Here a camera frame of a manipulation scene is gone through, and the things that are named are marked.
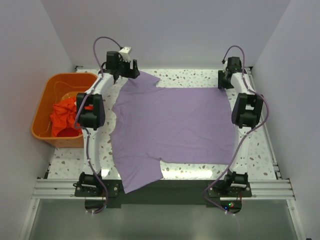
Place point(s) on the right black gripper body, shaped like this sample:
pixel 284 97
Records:
pixel 230 86

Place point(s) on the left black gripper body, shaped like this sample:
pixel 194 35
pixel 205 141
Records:
pixel 121 67

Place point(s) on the purple t shirt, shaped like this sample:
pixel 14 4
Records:
pixel 172 125

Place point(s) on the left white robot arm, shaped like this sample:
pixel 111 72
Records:
pixel 90 110

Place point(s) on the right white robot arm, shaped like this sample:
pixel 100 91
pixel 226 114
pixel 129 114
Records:
pixel 245 116

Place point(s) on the orange plastic bin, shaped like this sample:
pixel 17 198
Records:
pixel 59 87

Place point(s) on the orange t shirt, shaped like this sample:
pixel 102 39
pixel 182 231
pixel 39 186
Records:
pixel 63 118

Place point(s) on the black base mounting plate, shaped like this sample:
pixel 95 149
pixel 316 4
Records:
pixel 110 194

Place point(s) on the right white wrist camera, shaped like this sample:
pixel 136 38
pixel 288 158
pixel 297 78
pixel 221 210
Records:
pixel 226 63

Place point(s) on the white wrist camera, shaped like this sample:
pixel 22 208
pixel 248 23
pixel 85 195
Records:
pixel 125 53
pixel 226 63

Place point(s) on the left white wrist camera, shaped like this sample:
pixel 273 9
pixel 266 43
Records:
pixel 125 53

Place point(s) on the aluminium frame rail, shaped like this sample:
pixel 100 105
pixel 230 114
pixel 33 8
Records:
pixel 260 189

